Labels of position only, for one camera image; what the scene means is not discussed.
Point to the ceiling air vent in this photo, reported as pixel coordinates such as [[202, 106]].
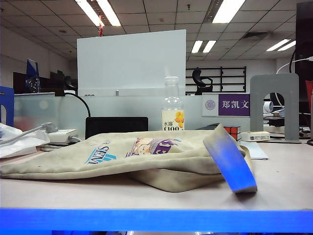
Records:
[[255, 36]]

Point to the rubik's cube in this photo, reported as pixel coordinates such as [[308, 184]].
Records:
[[233, 132]]

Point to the white board panel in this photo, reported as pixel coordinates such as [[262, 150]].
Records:
[[132, 63]]

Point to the purple white name sign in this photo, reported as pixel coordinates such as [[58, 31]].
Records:
[[232, 105]]

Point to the red chair back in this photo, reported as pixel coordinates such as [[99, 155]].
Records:
[[309, 93]]

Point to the blue front rail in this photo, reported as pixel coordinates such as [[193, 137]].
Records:
[[156, 220]]

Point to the blue crystal trophy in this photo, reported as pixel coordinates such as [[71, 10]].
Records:
[[33, 78]]

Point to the blue metal bookend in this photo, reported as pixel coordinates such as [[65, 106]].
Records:
[[9, 98]]

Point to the small cream cardboard box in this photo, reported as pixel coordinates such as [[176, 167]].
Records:
[[254, 136]]

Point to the white plastic bag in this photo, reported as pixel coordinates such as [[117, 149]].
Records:
[[14, 149]]

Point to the grey metal bookend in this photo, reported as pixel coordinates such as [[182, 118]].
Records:
[[256, 98]]

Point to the clear plastic drink bottle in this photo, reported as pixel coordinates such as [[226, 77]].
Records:
[[172, 102]]

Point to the beige printed canvas tote bag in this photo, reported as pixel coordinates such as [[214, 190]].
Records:
[[73, 161]]

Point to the white power strip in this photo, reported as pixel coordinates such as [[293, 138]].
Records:
[[62, 134]]

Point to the small white fan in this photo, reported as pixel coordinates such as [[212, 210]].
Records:
[[269, 107]]

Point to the black metal shelf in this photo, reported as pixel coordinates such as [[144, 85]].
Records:
[[221, 73]]

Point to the grey flat dock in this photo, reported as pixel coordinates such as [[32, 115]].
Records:
[[207, 127]]

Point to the ceiling fluorescent light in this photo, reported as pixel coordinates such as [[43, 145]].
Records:
[[107, 12], [278, 45], [196, 46], [227, 11]]

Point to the black office chair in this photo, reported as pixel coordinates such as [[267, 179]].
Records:
[[199, 80]]

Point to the frosted glass desk partition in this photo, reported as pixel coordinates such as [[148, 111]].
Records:
[[122, 105]]

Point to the dark tall cabinet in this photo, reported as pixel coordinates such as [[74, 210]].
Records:
[[304, 24]]

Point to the red hanging ornament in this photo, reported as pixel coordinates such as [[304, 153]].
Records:
[[100, 30]]

